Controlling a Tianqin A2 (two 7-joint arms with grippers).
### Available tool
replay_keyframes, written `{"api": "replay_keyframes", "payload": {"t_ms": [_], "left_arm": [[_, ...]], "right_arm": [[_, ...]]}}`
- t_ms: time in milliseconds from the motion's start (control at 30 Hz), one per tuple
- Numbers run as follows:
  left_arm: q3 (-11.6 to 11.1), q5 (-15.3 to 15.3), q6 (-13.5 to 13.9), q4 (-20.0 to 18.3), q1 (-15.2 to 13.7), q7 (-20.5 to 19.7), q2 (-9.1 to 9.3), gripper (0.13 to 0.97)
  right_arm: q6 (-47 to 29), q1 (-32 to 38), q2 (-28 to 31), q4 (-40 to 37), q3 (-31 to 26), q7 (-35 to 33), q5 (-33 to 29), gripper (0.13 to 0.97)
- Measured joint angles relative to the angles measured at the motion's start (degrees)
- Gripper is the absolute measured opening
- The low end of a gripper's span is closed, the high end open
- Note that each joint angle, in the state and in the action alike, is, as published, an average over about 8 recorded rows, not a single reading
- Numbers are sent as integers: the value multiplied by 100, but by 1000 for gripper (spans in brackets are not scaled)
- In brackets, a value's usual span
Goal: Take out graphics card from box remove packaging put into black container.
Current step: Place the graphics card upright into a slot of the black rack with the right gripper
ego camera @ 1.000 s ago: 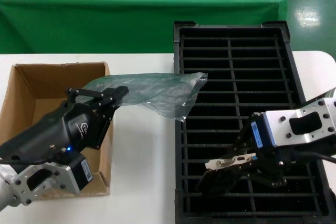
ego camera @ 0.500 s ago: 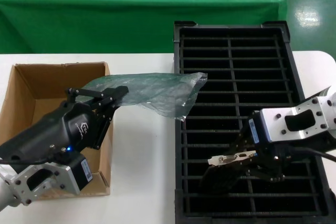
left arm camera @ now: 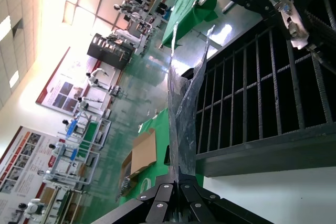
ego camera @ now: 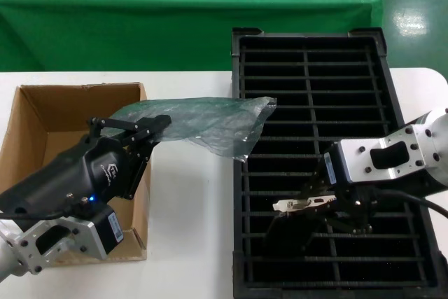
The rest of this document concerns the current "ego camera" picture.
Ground black slotted container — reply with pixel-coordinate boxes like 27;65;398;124
229;27;438;295

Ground open brown cardboard box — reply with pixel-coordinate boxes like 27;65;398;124
0;83;152;269

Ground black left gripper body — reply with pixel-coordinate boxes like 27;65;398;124
0;137;137;256

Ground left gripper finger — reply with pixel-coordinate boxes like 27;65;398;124
120;130;155;202
87;114;173;139

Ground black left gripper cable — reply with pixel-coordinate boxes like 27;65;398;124
0;207;71;221

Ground translucent anti-static bag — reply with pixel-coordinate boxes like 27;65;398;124
111;95;278;163

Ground graphics card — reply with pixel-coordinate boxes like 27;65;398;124
272;192;374;237

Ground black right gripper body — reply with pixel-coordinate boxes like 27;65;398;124
323;141;379;233

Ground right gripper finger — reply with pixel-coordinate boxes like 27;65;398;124
300;157;337;205
264;207;351;249

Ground green cloth covered table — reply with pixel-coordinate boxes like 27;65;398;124
0;0;384;73

